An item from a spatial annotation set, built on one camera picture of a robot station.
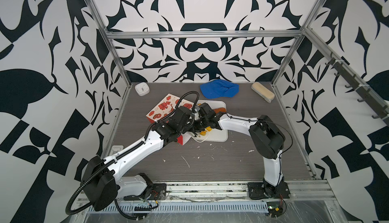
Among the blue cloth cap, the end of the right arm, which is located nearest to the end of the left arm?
the end of the right arm

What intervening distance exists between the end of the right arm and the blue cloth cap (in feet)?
1.13

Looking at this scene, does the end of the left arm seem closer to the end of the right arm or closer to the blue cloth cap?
the end of the right arm

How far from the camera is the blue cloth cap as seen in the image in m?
1.13

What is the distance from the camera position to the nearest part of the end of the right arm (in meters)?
0.70
